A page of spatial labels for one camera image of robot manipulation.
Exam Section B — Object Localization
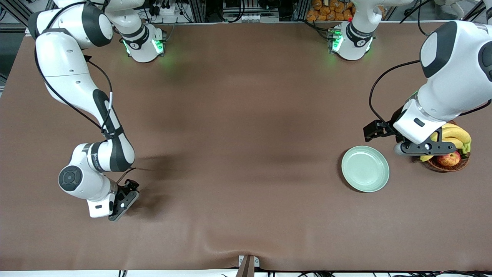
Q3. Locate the light green round plate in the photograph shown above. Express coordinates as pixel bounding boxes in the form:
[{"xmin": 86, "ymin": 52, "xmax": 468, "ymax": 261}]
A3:
[{"xmin": 341, "ymin": 145, "xmax": 390, "ymax": 193}]

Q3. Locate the red yellow apple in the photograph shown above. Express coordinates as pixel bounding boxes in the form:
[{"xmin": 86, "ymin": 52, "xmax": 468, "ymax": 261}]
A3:
[{"xmin": 437, "ymin": 153, "xmax": 461, "ymax": 167}]

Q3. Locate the brown wicker basket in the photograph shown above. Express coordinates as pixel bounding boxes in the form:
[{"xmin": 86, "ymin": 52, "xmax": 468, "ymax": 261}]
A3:
[{"xmin": 422, "ymin": 120, "xmax": 470, "ymax": 173}]

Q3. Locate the pile of orange objects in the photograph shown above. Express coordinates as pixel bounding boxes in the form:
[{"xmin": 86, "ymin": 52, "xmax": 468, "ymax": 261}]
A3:
[{"xmin": 306, "ymin": 0, "xmax": 356, "ymax": 22}]

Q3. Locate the brown table cover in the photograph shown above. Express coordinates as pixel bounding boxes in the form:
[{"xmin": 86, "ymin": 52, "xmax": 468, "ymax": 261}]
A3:
[{"xmin": 0, "ymin": 21, "xmax": 492, "ymax": 272}]

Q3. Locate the white connector strip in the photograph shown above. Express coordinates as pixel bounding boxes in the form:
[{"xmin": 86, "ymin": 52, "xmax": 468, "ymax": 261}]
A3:
[{"xmin": 241, "ymin": 14, "xmax": 280, "ymax": 22}]

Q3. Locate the white power strip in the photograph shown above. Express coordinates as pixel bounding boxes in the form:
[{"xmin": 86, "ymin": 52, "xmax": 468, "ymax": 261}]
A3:
[{"xmin": 152, "ymin": 3, "xmax": 176, "ymax": 17}]

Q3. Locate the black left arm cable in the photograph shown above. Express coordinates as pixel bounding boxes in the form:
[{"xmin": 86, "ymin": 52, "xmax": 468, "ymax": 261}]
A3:
[{"xmin": 370, "ymin": 60, "xmax": 421, "ymax": 123}]

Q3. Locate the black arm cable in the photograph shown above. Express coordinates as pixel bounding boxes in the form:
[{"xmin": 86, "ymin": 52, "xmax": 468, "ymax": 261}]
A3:
[
  {"xmin": 370, "ymin": 60, "xmax": 421, "ymax": 123},
  {"xmin": 34, "ymin": 0, "xmax": 136, "ymax": 185}
]

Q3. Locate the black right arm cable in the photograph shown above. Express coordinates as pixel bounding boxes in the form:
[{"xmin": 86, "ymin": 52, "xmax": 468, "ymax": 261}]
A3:
[{"xmin": 34, "ymin": 0, "xmax": 136, "ymax": 185}]

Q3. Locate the grey metal mount bracket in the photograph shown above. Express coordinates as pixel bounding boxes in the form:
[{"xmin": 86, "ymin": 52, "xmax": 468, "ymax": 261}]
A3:
[{"xmin": 236, "ymin": 255, "xmax": 260, "ymax": 277}]

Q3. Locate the aluminium frame post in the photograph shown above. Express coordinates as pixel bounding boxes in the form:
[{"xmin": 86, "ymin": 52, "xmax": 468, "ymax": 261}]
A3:
[{"xmin": 188, "ymin": 0, "xmax": 207, "ymax": 23}]

